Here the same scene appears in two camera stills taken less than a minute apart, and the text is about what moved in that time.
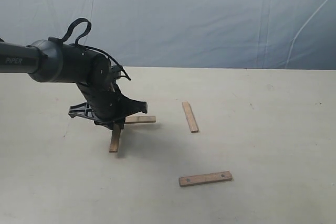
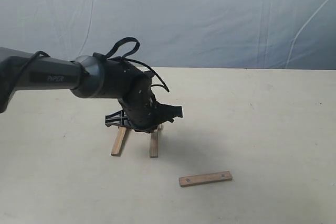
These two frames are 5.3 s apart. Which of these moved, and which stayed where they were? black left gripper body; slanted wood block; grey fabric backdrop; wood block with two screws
Moved: black left gripper body; slanted wood block
Stayed: wood block with two screws; grey fabric backdrop
